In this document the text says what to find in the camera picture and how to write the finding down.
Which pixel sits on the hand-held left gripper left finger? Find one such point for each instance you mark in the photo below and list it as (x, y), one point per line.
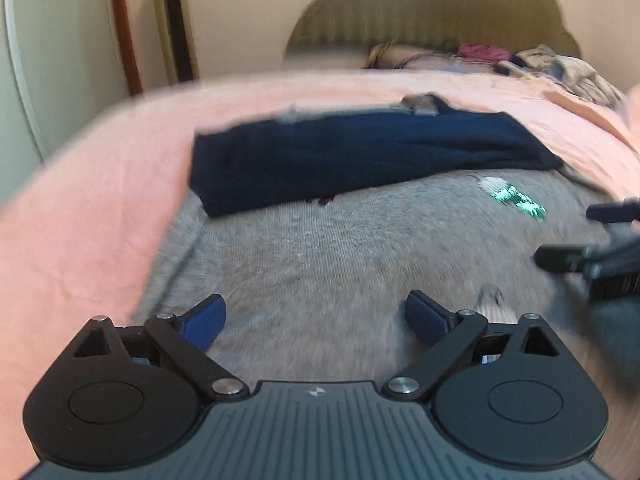
(205, 321)

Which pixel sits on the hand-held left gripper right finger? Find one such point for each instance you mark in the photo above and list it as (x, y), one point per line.
(425, 317)

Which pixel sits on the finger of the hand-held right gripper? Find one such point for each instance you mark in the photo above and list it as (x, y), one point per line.
(612, 212)
(560, 259)

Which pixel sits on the grey sweater with navy sleeves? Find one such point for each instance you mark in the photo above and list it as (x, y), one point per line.
(325, 250)

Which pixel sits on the pile of pale clothes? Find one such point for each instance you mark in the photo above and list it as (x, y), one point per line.
(575, 75)

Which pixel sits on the pink bed blanket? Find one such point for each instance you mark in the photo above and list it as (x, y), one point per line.
(100, 200)

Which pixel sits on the magenta cloth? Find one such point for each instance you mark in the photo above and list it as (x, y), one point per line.
(480, 51)

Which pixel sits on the beige pillow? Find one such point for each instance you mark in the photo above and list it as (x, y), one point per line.
(395, 55)

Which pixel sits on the olive padded headboard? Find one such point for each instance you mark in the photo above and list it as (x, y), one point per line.
(425, 10)

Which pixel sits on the gold tower fan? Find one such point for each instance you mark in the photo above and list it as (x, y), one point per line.
(175, 25)

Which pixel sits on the white wardrobe with flower stickers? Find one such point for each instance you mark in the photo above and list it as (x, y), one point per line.
(60, 60)

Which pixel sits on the brown wooden frame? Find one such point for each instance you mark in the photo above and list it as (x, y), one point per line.
(125, 35)

